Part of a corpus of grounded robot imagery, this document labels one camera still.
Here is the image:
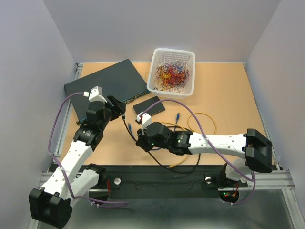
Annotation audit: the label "black ethernet cable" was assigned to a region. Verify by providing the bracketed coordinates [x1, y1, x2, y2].
[122, 114, 201, 174]

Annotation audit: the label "small black network switch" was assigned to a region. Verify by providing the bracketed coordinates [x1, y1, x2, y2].
[133, 96, 165, 116]

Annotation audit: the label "yellow ethernet cable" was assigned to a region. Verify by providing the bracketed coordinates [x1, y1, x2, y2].
[166, 113, 217, 169]

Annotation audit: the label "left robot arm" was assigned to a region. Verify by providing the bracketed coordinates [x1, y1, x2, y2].
[29, 95, 127, 229]

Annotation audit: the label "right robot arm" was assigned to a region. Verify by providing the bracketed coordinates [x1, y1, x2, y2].
[136, 122, 273, 186]

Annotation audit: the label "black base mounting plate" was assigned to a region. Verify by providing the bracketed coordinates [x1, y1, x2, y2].
[78, 164, 248, 199]

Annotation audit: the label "white plastic basket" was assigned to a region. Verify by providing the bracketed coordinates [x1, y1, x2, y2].
[147, 48, 196, 100]

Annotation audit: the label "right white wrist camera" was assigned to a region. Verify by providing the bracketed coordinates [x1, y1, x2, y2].
[135, 112, 152, 134]

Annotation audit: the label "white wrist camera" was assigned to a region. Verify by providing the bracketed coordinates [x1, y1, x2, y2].
[135, 112, 152, 134]
[83, 86, 107, 103]

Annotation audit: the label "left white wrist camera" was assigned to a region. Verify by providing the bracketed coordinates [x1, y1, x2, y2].
[83, 86, 107, 103]

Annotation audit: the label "large dark network switch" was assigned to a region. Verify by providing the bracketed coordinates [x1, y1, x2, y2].
[63, 59, 152, 125]

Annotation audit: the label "blue ethernet cable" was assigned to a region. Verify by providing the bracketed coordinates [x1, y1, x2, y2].
[127, 112, 182, 151]

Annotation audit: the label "tangled colourful wires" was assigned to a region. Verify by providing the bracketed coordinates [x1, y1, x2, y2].
[152, 59, 193, 92]

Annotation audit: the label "aluminium frame rail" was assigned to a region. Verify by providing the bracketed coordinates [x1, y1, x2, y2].
[38, 170, 295, 191]

